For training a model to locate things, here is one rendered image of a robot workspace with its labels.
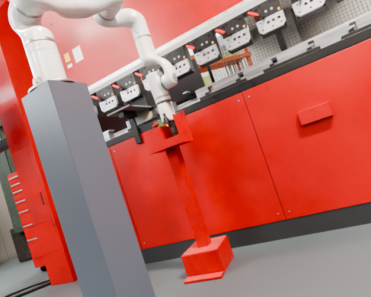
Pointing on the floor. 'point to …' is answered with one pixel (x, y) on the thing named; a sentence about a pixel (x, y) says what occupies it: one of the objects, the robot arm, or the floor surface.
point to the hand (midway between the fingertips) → (174, 130)
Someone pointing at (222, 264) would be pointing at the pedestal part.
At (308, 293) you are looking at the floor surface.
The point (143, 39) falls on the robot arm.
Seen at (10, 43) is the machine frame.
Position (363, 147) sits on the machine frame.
